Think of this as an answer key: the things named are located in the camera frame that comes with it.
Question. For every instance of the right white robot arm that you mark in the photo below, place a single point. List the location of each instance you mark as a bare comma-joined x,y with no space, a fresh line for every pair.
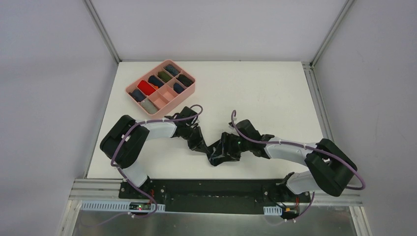
329,168

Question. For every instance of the red rolled underwear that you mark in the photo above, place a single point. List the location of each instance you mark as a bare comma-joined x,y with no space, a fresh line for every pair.
146,88

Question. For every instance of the grey underwear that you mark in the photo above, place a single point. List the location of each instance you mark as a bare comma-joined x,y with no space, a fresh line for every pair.
148,106

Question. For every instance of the black underwear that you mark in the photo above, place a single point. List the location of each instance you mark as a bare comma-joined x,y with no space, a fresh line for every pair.
219,153
185,80

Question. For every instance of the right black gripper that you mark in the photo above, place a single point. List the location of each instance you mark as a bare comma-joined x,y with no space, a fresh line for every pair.
226,149

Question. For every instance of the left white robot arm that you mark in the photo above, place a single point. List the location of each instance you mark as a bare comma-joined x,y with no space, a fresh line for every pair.
124,142

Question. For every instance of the small navy rolled underwear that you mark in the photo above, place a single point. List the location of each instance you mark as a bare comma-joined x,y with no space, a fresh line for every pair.
178,88

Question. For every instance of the black rolled underwear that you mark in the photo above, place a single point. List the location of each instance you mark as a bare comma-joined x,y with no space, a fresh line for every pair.
185,80

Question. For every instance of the pink divided organizer tray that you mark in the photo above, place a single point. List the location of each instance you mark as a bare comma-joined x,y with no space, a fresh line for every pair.
162,89

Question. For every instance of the striped rolled underwear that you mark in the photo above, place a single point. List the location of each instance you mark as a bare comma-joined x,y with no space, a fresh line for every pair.
171,69

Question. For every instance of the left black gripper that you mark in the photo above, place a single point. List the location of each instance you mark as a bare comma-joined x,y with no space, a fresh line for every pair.
196,141

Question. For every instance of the dark blue rolled underwear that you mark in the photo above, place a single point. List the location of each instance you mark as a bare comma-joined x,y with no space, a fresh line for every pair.
137,95

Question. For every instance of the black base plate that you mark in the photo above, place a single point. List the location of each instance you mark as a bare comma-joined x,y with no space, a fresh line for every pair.
228,196

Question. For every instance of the aluminium frame rail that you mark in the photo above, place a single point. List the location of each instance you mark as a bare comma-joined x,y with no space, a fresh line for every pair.
95,189

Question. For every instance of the olive rolled underwear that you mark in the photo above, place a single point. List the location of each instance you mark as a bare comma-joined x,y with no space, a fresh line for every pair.
164,76

